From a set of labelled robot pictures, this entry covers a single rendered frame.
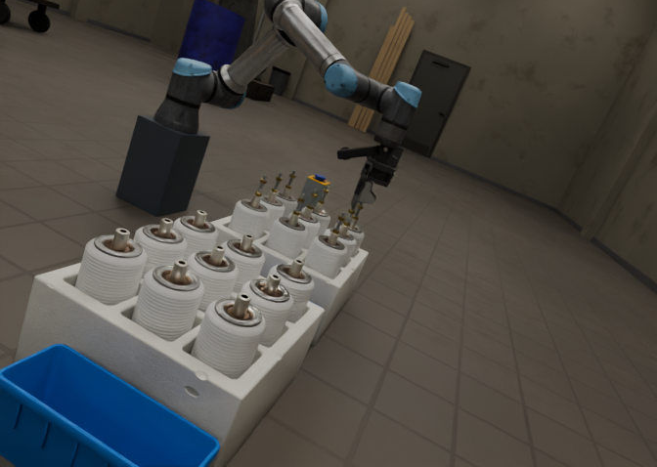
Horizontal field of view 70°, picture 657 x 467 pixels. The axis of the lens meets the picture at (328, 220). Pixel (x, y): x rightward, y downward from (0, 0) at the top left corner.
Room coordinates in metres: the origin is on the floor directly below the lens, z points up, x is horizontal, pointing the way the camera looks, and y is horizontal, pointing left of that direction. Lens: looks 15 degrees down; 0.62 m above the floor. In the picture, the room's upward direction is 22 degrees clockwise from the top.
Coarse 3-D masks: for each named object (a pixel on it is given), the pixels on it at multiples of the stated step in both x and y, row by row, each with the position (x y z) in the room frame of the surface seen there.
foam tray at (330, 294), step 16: (224, 224) 1.21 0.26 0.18; (224, 240) 1.16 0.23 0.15; (256, 240) 1.18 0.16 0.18; (272, 256) 1.14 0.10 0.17; (304, 256) 1.21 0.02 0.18; (352, 272) 1.24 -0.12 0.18; (320, 288) 1.11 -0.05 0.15; (336, 288) 1.10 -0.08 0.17; (352, 288) 1.45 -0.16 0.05; (320, 304) 1.10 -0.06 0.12; (336, 304) 1.19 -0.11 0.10; (320, 336) 1.13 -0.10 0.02
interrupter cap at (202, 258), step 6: (198, 252) 0.80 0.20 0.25; (204, 252) 0.82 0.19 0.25; (210, 252) 0.83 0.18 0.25; (198, 258) 0.78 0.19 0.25; (204, 258) 0.80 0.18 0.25; (228, 258) 0.83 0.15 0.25; (204, 264) 0.77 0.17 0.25; (210, 264) 0.78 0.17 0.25; (222, 264) 0.81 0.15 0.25; (228, 264) 0.81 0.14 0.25; (234, 264) 0.82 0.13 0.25; (216, 270) 0.77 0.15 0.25; (222, 270) 0.77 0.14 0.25; (228, 270) 0.78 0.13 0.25
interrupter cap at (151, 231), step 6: (144, 228) 0.81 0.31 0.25; (150, 228) 0.82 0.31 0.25; (156, 228) 0.84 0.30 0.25; (150, 234) 0.80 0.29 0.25; (156, 234) 0.82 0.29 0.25; (174, 234) 0.84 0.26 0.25; (180, 234) 0.85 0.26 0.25; (156, 240) 0.79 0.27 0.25; (162, 240) 0.79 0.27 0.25; (168, 240) 0.81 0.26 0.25; (174, 240) 0.82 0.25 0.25; (180, 240) 0.82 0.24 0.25
